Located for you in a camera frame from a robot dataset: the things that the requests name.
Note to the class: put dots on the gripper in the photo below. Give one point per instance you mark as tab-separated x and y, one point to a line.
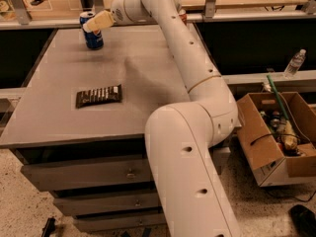
120	12

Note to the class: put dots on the blue pepsi can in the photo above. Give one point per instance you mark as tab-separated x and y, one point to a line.
94	39

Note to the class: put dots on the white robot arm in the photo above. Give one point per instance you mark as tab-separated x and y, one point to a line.
178	136

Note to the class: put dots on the dark rxbar chocolate bar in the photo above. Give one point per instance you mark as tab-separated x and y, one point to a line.
105	95

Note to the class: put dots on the orange soda can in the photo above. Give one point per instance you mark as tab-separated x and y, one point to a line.
183	16

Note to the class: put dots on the small black shelf object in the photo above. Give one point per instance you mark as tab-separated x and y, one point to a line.
36	2

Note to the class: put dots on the grey drawer cabinet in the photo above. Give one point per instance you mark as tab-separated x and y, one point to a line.
93	160

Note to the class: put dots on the green stick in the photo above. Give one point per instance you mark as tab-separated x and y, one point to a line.
278	99

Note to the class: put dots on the clear plastic water bottle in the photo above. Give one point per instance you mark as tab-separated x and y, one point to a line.
294	64

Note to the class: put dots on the cardboard box with clutter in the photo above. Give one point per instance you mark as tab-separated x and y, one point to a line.
266	156

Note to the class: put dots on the black clamp on floor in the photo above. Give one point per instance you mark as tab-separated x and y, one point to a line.
49	227

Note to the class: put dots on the black object on floor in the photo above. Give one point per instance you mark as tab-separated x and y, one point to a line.
304	221

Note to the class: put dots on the metal railing frame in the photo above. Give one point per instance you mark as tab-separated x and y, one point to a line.
17	14

